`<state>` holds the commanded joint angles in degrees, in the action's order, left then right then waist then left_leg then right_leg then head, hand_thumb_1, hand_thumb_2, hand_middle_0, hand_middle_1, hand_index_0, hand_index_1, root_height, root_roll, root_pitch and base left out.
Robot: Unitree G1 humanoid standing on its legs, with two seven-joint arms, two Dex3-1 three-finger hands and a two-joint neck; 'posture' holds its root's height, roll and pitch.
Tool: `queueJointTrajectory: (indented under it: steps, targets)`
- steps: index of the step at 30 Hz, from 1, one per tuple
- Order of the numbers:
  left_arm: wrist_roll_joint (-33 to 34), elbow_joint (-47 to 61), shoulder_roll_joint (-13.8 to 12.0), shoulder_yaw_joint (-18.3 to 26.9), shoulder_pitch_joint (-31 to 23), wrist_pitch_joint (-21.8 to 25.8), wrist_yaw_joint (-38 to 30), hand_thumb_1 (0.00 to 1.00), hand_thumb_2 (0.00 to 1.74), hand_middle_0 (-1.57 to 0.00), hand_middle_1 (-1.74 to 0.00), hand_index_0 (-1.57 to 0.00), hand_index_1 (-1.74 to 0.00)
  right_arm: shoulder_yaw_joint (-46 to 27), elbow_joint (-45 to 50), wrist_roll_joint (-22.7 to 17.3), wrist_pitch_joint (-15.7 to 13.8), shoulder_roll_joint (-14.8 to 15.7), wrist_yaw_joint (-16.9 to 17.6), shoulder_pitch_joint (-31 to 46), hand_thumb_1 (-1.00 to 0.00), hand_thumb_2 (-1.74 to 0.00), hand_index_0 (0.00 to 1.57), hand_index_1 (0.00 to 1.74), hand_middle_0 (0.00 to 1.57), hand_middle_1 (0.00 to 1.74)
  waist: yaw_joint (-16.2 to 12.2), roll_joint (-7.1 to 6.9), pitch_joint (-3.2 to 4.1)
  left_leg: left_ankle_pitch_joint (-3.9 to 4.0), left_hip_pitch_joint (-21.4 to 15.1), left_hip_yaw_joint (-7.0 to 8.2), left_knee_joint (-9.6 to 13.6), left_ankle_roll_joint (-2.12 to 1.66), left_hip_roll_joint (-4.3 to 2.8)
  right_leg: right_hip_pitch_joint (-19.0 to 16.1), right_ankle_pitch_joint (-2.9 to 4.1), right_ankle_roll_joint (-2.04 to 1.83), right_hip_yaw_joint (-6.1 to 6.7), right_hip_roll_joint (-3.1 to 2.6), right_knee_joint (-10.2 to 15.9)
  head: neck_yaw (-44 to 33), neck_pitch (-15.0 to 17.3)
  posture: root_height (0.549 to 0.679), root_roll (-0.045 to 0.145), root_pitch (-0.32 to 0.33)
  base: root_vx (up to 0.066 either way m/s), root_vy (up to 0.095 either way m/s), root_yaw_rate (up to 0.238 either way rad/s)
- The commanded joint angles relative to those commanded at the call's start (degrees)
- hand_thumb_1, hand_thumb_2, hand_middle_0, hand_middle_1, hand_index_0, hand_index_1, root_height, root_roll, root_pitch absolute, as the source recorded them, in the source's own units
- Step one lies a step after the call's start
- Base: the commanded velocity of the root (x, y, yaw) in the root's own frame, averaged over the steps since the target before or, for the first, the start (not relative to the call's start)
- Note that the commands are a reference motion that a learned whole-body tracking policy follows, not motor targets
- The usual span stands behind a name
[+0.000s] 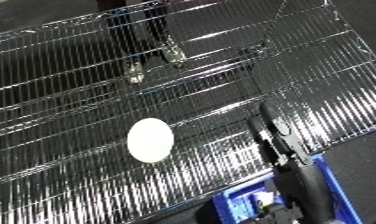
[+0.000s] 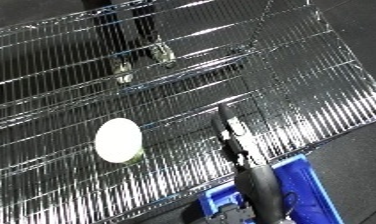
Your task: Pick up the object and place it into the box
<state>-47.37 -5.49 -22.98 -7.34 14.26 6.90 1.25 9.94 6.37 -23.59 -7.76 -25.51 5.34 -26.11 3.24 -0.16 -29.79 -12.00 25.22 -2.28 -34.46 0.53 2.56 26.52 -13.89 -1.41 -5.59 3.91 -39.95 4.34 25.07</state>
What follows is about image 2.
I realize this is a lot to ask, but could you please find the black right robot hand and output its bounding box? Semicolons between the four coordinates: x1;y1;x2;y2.
209;102;270;172

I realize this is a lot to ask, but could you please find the white paper cup green band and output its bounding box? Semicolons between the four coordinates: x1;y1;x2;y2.
92;117;148;165

